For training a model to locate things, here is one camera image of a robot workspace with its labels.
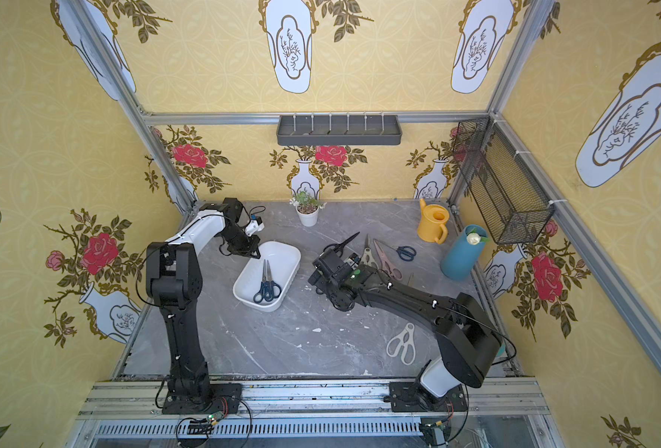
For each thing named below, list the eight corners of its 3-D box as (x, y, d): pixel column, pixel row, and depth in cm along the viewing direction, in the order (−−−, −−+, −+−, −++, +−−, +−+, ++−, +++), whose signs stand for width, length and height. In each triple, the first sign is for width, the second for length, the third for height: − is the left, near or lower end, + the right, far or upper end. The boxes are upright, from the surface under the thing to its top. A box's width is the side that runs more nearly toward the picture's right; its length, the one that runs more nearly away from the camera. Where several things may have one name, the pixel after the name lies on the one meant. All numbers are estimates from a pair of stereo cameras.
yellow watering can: (416, 244, 109) (423, 225, 100) (417, 217, 118) (423, 197, 109) (440, 248, 108) (450, 229, 99) (439, 220, 117) (448, 200, 108)
